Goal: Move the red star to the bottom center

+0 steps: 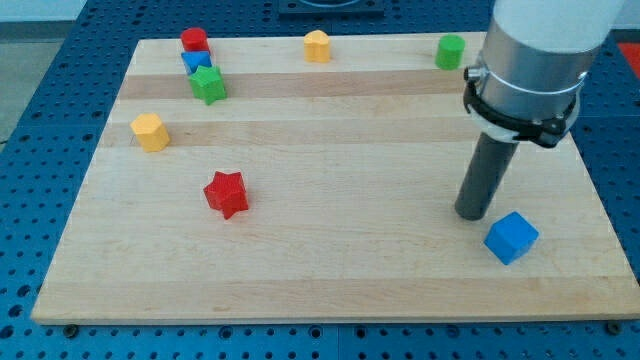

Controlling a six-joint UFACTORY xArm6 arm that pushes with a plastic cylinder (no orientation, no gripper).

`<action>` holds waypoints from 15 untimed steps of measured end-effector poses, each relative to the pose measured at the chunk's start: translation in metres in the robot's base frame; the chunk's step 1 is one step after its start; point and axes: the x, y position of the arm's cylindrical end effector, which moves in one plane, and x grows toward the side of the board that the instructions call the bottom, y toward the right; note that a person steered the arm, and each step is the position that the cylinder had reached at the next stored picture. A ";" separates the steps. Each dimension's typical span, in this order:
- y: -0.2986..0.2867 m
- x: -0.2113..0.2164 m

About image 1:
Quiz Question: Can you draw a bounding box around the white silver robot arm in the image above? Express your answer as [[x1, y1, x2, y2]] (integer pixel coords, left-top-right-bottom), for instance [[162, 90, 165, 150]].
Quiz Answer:
[[463, 0, 624, 148]]

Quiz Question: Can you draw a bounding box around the red star block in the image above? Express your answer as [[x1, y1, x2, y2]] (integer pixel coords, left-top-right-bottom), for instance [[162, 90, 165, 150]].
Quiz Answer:
[[203, 171, 249, 220]]

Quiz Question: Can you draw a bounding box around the green star block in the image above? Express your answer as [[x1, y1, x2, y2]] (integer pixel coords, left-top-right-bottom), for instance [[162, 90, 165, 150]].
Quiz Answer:
[[189, 66, 227, 105]]

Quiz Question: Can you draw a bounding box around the light wooden board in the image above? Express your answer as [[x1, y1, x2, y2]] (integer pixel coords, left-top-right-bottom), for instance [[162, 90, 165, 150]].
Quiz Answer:
[[31, 33, 639, 325]]

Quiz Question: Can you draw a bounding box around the yellow heart block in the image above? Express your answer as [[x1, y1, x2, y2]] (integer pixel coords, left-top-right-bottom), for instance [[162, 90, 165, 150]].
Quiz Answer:
[[303, 30, 331, 63]]

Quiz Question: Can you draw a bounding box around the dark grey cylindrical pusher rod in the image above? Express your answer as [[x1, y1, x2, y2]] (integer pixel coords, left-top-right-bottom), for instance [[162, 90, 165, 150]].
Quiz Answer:
[[454, 133, 518, 221]]

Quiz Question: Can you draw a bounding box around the small blue block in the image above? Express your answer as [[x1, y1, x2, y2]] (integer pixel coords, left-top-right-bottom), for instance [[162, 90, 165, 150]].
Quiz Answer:
[[181, 51, 212, 75]]

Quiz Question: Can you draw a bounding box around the yellow hexagon block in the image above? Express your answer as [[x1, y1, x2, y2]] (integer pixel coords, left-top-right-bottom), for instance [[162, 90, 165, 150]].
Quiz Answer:
[[130, 113, 170, 152]]

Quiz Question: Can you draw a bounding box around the green cylinder block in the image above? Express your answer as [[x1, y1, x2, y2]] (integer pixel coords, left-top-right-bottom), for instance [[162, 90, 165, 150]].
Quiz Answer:
[[435, 34, 466, 70]]

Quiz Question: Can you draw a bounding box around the red cylinder block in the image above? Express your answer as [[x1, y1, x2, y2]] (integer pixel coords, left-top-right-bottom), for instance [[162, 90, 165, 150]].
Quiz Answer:
[[180, 27, 210, 52]]

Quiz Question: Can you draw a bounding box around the blue cube block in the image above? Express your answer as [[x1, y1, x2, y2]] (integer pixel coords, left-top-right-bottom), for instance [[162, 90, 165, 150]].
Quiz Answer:
[[484, 212, 539, 265]]

